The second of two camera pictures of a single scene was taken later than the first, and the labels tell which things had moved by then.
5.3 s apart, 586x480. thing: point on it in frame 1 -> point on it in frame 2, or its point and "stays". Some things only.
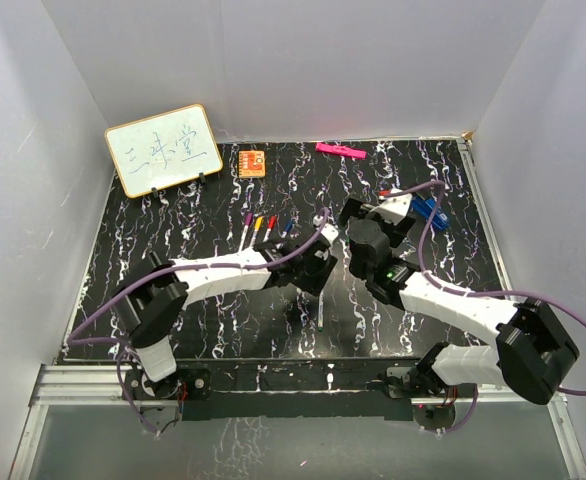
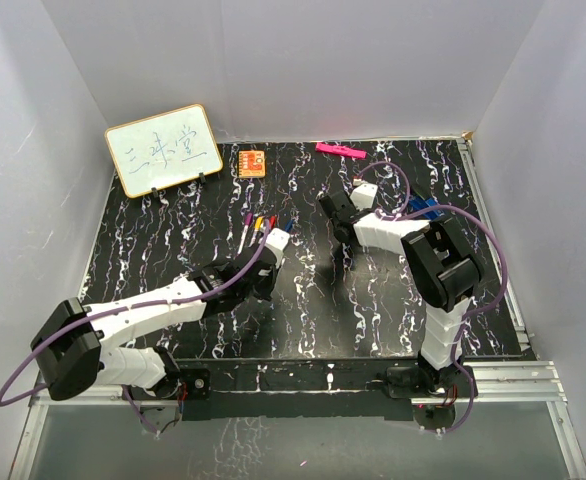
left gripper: x=323 y=267 -> x=265 y=294
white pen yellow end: x=258 y=224 stays
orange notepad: x=251 y=164 stays
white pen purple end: x=248 y=216 stays
